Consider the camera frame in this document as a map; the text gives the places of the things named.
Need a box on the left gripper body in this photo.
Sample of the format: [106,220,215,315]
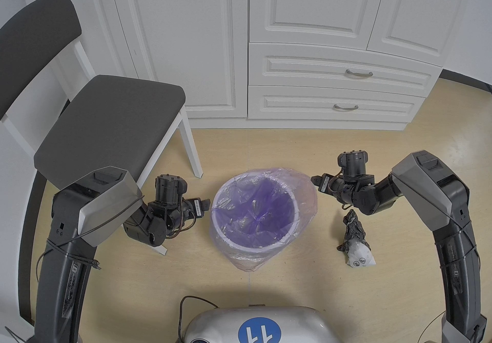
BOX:
[169,199,197,228]

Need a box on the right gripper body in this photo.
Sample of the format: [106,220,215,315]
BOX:
[331,178,356,205]

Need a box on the black white plastic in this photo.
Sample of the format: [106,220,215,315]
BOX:
[337,209,376,269]

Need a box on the purple plastic bag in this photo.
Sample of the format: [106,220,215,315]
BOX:
[209,167,320,273]

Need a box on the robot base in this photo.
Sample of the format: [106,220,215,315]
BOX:
[186,305,336,343]

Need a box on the white trash bin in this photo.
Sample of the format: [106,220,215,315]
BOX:
[211,174,300,258]

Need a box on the white chair dark grey seat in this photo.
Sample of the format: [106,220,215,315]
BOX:
[0,0,203,256]

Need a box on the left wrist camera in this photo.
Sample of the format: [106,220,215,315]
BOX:
[192,198,211,219]

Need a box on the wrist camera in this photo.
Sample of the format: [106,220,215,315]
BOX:
[310,173,333,194]
[192,198,211,219]

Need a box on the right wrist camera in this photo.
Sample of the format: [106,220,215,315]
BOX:
[310,173,333,194]

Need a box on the black cable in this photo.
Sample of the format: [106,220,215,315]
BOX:
[178,295,221,339]

